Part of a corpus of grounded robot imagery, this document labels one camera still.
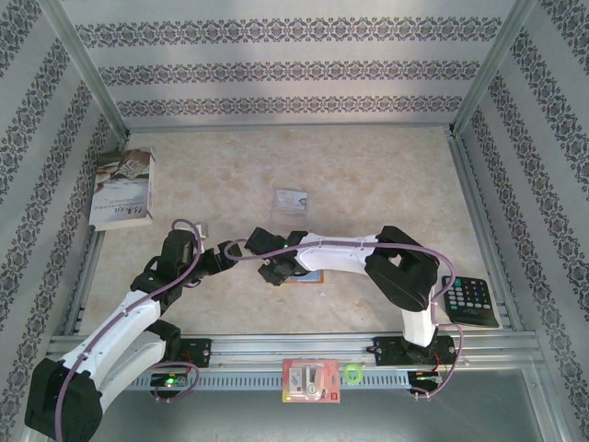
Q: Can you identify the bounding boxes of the orange and blue card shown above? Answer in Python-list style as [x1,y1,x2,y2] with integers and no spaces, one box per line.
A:
[278,269,326,285]

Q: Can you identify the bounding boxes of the paperback book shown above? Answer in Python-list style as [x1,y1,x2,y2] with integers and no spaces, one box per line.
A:
[88,146,156,232]

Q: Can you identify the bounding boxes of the red blister pack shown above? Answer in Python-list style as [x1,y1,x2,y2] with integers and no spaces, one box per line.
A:
[281,357,341,404]

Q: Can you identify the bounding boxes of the circuit board with green light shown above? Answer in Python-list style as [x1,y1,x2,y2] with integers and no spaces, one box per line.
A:
[150,372,190,390]

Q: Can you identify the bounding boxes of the small circuit board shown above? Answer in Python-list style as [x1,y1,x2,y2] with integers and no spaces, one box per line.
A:
[409,370,445,388]

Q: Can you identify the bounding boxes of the black calculator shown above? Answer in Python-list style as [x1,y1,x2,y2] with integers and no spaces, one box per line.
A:
[440,274,502,330]

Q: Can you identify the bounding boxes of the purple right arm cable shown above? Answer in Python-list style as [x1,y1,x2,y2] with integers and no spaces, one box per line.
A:
[225,237,464,401]

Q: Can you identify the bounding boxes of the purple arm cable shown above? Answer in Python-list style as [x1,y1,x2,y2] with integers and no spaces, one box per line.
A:
[225,237,464,401]
[53,218,206,441]

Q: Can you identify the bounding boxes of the aluminium mounting rail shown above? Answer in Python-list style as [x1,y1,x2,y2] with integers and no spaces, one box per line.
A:
[43,333,547,370]

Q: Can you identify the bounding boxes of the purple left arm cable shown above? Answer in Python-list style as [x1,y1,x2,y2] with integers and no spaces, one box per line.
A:
[53,218,206,441]

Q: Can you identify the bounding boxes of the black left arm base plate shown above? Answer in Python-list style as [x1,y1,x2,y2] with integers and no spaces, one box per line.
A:
[128,338,214,369]

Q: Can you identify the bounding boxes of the slotted metal cable duct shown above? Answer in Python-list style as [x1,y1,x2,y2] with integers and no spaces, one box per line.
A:
[62,371,411,390]

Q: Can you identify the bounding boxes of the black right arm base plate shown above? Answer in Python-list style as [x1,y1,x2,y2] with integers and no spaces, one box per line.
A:
[372,335,459,368]

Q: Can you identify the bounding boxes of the aluminium frame post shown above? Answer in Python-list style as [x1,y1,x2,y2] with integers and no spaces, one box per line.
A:
[450,0,538,135]
[39,0,131,140]

